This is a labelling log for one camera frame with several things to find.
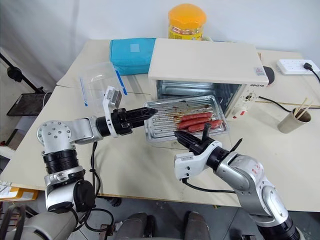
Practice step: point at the blue wipes pack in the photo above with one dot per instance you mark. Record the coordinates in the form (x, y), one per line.
(130, 56)

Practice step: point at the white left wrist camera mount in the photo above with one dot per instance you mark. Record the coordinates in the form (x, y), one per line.
(110, 100)

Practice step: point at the white power strip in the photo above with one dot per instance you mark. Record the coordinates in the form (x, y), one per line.
(291, 67)

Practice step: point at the glass toaster oven door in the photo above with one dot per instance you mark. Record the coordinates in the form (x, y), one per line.
(162, 144)

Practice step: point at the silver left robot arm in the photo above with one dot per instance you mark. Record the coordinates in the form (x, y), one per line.
(62, 130)

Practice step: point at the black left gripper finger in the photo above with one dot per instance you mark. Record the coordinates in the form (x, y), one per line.
(140, 121)
(143, 112)

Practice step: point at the yellow lidded plastic jar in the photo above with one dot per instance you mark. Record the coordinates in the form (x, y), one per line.
(186, 21)

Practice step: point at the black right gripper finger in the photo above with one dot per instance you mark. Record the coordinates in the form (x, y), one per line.
(186, 140)
(206, 132)

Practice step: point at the beige paper cup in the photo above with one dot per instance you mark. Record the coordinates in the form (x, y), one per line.
(292, 123)

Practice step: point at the white toaster oven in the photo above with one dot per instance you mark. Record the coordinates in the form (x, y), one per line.
(205, 60)

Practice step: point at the wooden skewers in cup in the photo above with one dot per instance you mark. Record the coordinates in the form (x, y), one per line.
(303, 108)

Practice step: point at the black rounded object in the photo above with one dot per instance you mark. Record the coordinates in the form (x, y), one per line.
(269, 75)

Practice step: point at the yellow cardboard box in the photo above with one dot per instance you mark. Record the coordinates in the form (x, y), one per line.
(22, 193)

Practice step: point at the black tripod stand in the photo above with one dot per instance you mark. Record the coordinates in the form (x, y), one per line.
(27, 102)

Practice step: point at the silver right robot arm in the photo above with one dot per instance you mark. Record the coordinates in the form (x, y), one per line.
(250, 180)

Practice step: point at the grey robot torso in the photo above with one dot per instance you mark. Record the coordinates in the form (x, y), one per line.
(50, 227)

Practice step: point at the red sausage on skewer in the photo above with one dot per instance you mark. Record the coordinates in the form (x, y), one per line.
(197, 116)
(206, 126)
(193, 123)

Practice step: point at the long wooden skewer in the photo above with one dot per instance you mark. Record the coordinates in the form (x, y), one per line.
(280, 103)

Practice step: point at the silver metal baking tray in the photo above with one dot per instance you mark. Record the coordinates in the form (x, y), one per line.
(162, 120)

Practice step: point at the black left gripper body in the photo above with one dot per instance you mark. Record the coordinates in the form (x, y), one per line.
(121, 122)

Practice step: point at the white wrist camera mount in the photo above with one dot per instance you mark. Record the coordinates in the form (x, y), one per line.
(190, 162)
(110, 100)

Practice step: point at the clear plastic container blue clips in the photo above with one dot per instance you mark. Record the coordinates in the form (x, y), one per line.
(97, 82)

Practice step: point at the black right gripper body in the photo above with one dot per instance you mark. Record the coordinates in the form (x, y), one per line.
(198, 148)

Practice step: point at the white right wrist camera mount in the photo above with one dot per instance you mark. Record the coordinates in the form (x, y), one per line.
(190, 162)

